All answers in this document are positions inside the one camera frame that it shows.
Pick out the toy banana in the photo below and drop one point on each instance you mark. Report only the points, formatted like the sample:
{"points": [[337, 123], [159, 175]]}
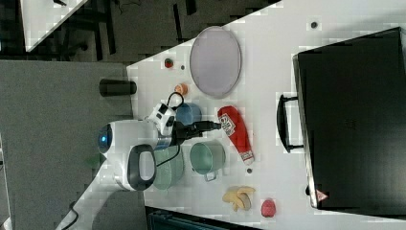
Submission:
{"points": [[239, 197]]}

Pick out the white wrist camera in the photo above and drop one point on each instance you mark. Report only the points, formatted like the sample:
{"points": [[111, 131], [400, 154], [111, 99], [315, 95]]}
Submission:
{"points": [[163, 117]]}

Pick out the green metal cup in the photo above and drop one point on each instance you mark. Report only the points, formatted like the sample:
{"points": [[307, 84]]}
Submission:
{"points": [[207, 158]]}

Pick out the black toaster oven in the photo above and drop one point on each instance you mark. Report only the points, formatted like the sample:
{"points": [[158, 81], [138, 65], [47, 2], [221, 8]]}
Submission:
{"points": [[351, 98]]}

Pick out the green perforated strainer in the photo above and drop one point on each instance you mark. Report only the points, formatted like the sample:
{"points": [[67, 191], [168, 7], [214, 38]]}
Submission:
{"points": [[170, 167]]}

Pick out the red plush ketchup bottle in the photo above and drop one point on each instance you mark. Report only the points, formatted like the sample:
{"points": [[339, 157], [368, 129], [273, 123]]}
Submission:
{"points": [[233, 125]]}

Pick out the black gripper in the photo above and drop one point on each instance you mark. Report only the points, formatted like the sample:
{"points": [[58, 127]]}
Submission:
{"points": [[181, 133]]}

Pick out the white side table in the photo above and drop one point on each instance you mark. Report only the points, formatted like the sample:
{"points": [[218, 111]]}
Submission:
{"points": [[41, 17]]}

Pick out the red toy strawberry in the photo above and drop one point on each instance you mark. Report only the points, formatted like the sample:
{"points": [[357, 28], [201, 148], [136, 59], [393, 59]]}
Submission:
{"points": [[168, 63]]}

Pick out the black cylinder post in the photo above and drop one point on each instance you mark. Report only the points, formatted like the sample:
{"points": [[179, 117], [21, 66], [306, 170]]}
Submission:
{"points": [[110, 88]]}

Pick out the round lilac plate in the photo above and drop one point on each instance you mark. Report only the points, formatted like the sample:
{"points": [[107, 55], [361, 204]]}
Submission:
{"points": [[215, 62]]}

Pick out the blue bowl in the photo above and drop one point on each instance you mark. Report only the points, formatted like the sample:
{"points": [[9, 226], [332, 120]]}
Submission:
{"points": [[188, 113]]}

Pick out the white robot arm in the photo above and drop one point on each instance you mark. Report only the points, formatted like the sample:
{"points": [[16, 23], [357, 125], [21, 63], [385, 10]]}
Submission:
{"points": [[128, 147]]}

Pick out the red toy apple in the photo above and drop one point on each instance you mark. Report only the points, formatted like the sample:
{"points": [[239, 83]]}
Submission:
{"points": [[268, 208]]}

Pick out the orange toy fruit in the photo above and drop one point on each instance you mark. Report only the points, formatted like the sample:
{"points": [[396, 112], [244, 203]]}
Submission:
{"points": [[181, 88]]}

